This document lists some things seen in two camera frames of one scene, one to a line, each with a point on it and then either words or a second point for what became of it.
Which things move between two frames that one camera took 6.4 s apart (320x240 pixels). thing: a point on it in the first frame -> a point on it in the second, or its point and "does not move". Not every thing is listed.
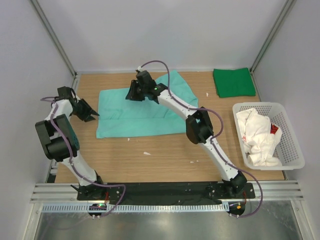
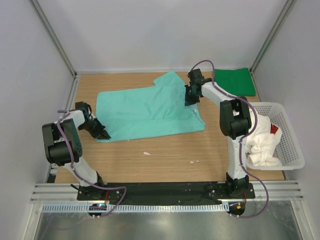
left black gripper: (81, 110) -> (93, 126)
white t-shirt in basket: (258, 142) does not move
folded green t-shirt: (231, 83) does not move
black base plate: (181, 193) does not move
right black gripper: (136, 90) -> (191, 93)
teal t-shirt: (120, 117) does not move
